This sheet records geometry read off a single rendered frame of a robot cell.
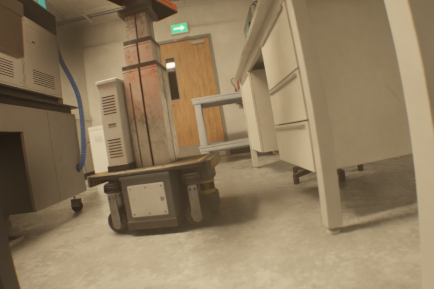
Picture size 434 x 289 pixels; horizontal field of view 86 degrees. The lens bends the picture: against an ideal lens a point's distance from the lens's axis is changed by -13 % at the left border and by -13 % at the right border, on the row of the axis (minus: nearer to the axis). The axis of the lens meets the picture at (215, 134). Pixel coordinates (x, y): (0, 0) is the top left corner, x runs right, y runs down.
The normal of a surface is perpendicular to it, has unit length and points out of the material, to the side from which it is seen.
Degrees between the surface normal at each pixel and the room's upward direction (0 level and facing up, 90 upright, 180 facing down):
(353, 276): 0
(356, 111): 90
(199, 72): 90
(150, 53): 90
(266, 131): 90
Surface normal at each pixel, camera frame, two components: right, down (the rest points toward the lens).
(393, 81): 0.00, 0.00
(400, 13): -0.99, 0.16
